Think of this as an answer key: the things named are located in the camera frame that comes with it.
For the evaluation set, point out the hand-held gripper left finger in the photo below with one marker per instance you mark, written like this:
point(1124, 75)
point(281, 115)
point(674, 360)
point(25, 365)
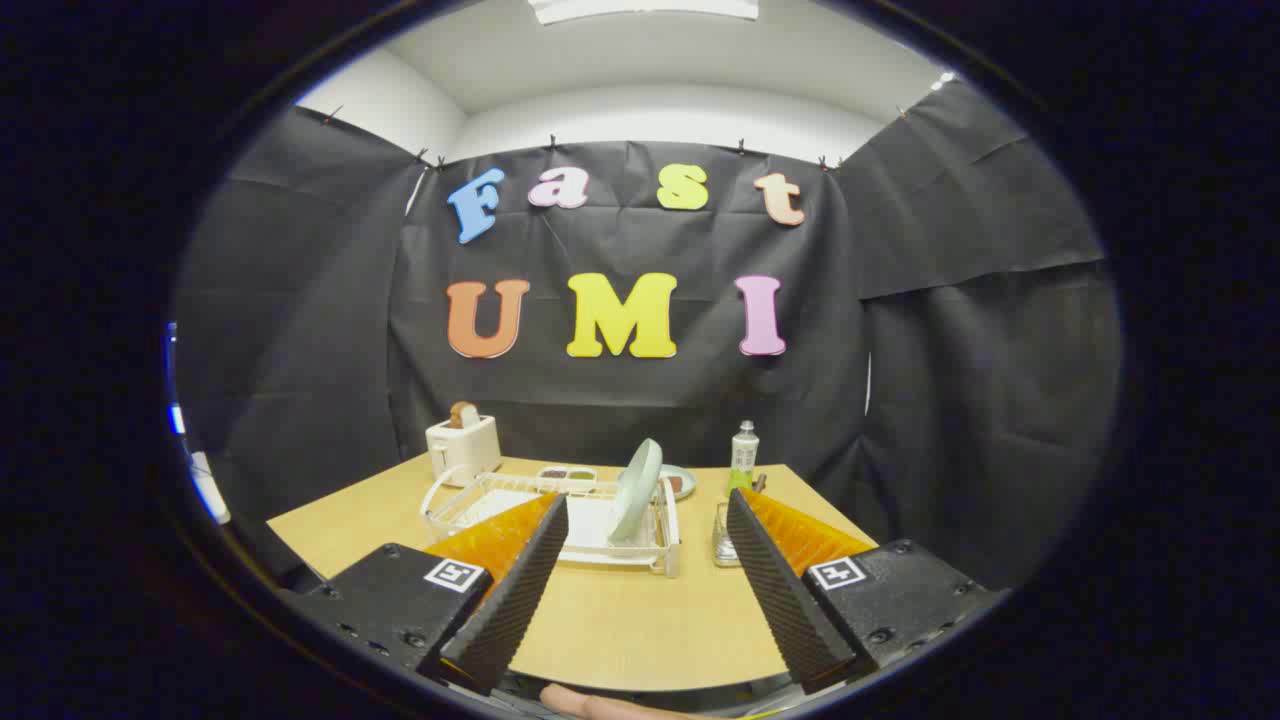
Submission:
point(510, 600)

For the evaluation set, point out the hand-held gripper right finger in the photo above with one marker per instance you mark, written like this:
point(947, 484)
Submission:
point(785, 600)

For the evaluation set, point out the pale green plate with meat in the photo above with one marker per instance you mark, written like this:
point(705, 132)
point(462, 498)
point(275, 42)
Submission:
point(688, 483)

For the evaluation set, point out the white divided snack tray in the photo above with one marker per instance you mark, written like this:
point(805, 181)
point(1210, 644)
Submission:
point(567, 481)

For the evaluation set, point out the green tea bottle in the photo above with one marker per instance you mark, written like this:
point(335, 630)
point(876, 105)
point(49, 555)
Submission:
point(743, 455)

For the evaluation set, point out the white toaster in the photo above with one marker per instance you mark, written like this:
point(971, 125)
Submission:
point(462, 455)

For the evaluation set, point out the brown bread slice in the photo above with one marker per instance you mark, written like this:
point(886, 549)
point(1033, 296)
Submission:
point(464, 413)

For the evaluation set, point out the black backdrop cloth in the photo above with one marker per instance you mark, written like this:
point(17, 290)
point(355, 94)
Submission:
point(640, 395)

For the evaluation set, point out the ceiling light panel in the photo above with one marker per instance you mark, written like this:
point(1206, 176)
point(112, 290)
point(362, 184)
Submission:
point(645, 8)

